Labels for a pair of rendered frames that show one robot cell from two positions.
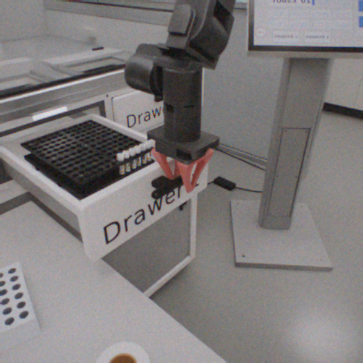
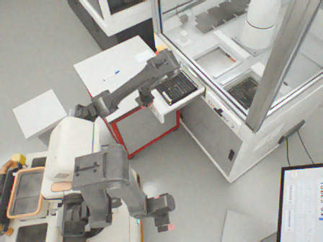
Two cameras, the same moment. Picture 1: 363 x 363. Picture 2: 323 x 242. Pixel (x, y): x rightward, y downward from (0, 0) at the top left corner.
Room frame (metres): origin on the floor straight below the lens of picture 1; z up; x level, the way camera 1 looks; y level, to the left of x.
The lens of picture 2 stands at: (0.87, -0.79, 2.20)
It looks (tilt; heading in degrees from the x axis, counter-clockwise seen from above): 53 degrees down; 106
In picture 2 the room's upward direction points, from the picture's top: 3 degrees counter-clockwise
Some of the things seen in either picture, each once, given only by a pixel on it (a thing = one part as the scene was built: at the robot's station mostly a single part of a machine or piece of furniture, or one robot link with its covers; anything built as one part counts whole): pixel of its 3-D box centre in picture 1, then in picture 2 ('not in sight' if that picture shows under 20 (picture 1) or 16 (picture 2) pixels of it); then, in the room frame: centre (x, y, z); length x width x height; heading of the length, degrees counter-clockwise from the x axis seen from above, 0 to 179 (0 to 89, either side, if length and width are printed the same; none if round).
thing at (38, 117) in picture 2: not in sight; (60, 137); (-0.27, -0.11, 0.38); 0.30 x 0.30 x 0.76; 51
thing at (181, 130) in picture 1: (182, 123); (144, 96); (0.47, 0.00, 1.01); 0.10 x 0.07 x 0.07; 48
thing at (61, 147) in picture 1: (88, 159); (176, 88); (0.61, 0.20, 0.87); 0.22 x 0.18 x 0.06; 48
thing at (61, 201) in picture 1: (86, 159); (177, 88); (0.62, 0.20, 0.86); 0.40 x 0.26 x 0.06; 48
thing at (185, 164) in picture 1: (184, 164); not in sight; (0.47, -0.01, 0.94); 0.07 x 0.07 x 0.09; 48
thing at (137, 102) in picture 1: (155, 104); (222, 111); (0.92, 0.07, 0.87); 0.29 x 0.02 x 0.11; 138
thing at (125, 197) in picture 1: (153, 194); (150, 102); (0.48, 0.05, 0.87); 0.29 x 0.02 x 0.11; 138
